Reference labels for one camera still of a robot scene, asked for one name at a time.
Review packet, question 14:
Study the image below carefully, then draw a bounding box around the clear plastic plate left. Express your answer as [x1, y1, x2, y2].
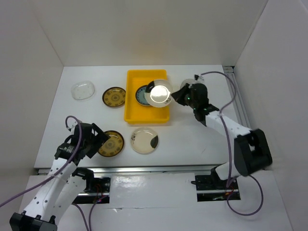
[71, 80, 95, 101]

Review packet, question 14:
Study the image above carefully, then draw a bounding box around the clear grey plastic plate right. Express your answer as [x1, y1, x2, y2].
[180, 79, 196, 89]

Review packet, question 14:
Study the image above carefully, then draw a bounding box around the cream plate black brushstroke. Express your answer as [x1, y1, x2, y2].
[130, 127, 159, 155]
[144, 79, 173, 108]

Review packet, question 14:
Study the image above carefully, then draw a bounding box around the yellow patterned plate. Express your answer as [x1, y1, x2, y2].
[102, 87, 126, 108]
[98, 130, 125, 157]

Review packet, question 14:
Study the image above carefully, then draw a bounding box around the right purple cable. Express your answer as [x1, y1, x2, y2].
[199, 71, 264, 216]

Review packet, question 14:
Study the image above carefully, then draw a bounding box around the aluminium rail right side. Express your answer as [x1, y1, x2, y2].
[222, 66, 251, 128]

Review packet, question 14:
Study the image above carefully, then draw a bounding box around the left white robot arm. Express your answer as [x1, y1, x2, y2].
[9, 123, 109, 231]

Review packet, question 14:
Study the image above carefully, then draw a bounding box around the yellow plastic bin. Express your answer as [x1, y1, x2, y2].
[124, 69, 170, 124]

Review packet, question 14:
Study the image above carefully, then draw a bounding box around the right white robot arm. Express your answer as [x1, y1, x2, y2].
[171, 83, 272, 189]

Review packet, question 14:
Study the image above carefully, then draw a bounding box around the blue floral plate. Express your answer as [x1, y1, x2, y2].
[135, 85, 150, 106]

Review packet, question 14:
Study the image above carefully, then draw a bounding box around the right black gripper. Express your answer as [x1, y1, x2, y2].
[172, 83, 198, 110]

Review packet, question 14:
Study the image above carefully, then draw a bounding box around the white front cover board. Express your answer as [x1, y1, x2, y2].
[109, 173, 197, 208]

